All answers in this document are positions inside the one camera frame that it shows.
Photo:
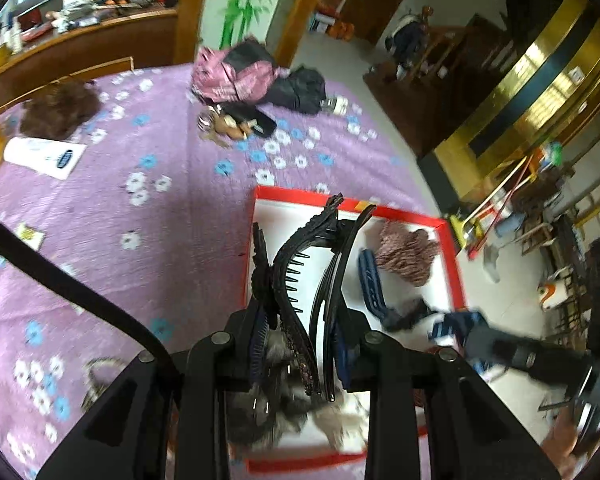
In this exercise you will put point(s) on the red box with white inside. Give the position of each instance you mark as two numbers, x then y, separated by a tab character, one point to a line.
425	217

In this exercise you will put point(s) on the thin black hair clip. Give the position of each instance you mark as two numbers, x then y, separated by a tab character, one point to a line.
349	242

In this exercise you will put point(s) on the person's right hand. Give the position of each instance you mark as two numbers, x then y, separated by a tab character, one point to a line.
562	442

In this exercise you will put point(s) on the pink patterned bag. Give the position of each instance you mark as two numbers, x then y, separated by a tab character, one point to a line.
230	72

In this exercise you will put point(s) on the white tube with blue label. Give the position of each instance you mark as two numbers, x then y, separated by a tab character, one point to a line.
42	154

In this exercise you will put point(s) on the small white jar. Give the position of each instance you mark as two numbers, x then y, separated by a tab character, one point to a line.
337	105

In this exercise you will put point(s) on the brown fur piece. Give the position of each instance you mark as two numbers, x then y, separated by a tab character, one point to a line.
57	110

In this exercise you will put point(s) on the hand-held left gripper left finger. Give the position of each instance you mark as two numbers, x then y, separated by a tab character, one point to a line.
258	347

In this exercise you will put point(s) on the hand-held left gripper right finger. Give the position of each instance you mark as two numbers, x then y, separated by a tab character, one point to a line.
343	357

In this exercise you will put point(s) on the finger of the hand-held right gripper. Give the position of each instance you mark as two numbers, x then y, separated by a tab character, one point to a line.
455	324

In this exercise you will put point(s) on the black toothed banana hair clip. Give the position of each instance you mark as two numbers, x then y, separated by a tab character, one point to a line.
283	270

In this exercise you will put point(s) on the wooden counter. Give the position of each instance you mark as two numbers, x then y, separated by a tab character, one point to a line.
105	42

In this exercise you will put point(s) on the white and orange container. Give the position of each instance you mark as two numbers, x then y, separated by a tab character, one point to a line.
555	292

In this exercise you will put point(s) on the purple floral tablecloth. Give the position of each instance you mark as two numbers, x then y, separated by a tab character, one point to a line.
180	220

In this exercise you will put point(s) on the dark backpack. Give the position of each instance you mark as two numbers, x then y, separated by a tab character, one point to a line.
410	35

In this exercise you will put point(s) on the black butterfly hair clip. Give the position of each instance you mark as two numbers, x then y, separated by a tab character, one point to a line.
259	265

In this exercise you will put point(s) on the black folded bag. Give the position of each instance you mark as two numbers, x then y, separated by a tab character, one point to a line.
300	89

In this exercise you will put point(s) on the small yellow packet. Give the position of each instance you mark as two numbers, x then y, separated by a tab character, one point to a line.
30	236

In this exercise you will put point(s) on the blue hair clip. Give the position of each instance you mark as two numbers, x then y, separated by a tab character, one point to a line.
371	282

